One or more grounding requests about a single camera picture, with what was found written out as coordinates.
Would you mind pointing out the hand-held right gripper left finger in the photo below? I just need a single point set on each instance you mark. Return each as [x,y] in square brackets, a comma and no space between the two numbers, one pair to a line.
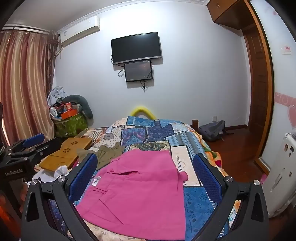
[83,176]

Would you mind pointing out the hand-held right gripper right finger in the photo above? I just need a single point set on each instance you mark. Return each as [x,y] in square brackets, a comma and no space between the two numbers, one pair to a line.
[205,176]

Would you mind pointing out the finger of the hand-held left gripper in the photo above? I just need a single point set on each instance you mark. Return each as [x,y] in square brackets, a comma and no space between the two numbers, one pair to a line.
[44,147]
[34,139]

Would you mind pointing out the pink pants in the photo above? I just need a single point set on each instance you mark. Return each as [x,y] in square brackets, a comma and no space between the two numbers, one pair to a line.
[138,180]

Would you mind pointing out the person's left forearm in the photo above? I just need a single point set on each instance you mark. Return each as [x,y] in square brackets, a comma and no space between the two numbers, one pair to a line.
[9,204]

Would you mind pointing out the bamboo lap desk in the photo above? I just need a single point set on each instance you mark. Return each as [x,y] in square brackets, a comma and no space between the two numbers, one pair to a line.
[62,153]

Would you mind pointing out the pile of white clutter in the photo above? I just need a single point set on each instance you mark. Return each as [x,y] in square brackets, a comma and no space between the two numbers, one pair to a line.
[61,171]

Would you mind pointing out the green patterned storage box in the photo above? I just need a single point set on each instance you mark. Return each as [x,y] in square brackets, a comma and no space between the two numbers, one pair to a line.
[69,126]

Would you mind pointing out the olive green garment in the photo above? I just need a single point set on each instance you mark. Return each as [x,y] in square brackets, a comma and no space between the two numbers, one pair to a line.
[108,154]

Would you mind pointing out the orange flat box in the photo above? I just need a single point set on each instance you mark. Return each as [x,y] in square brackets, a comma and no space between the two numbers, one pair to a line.
[69,114]

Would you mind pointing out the striped orange bed sheet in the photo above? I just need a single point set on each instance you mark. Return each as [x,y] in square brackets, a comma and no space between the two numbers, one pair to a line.
[97,134]

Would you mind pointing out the grey backpack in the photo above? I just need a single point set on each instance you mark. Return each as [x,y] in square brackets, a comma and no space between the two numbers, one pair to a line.
[211,131]

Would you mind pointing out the small red box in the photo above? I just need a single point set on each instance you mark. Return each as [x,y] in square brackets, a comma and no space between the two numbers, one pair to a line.
[69,106]

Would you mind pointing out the pale grey crumpled cloth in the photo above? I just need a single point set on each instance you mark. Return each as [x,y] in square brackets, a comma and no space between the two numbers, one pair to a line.
[56,95]

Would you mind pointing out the striped pink curtain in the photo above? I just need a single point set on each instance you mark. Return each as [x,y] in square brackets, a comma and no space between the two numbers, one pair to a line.
[25,88]

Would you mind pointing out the blue patchwork blanket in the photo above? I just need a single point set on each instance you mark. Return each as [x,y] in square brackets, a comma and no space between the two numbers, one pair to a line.
[161,139]

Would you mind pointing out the grey neck pillow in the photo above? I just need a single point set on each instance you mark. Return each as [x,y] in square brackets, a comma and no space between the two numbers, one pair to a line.
[86,107]

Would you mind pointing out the white plastic appliance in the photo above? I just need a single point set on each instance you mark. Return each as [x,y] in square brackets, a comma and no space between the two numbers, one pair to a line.
[281,176]

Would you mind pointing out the yellow foam tube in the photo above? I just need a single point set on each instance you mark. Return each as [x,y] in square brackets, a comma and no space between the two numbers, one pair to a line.
[143,112]

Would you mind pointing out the brown wooden door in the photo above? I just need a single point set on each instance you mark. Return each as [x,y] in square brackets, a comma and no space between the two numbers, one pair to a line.
[255,92]

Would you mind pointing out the white air conditioner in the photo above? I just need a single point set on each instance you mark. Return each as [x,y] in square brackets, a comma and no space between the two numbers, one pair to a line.
[78,30]

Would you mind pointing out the brown overhead cabinet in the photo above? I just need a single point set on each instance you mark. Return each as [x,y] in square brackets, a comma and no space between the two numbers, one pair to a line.
[227,14]

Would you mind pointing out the white wall socket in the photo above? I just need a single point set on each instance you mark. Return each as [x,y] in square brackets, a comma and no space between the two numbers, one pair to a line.
[214,119]

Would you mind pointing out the small black wall monitor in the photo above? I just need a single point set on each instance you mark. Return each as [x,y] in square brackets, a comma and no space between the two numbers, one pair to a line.
[138,71]

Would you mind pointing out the black wall television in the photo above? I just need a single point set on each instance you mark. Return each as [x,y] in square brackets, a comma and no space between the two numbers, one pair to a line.
[136,47]

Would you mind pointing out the white wall sticker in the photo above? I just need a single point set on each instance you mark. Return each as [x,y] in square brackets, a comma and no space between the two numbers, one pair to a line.
[287,50]

